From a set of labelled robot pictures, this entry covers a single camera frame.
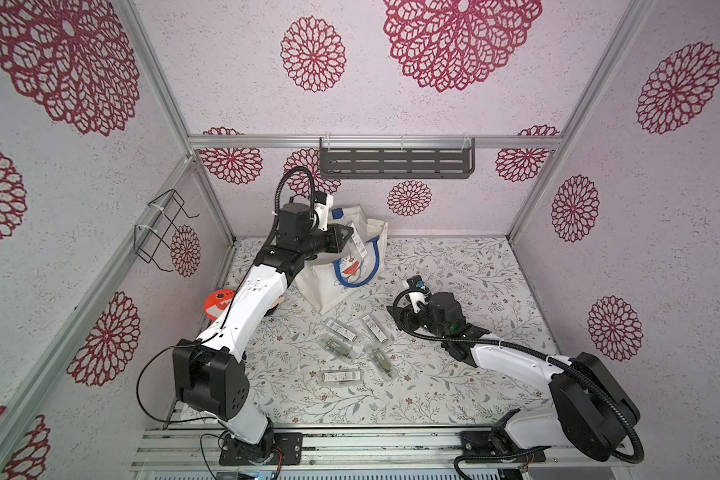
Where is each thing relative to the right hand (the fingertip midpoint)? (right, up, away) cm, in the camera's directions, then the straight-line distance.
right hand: (397, 299), depth 85 cm
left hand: (-13, +19, -7) cm, 24 cm away
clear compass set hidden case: (-7, -9, +10) cm, 15 cm away
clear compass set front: (-16, -21, -1) cm, 27 cm away
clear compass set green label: (-16, -16, +5) cm, 23 cm away
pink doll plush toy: (-37, -1, +12) cm, 39 cm away
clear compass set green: (-4, -19, +3) cm, 19 cm away
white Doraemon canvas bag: (-20, +5, +8) cm, 22 cm away
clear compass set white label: (-17, -10, +8) cm, 21 cm away
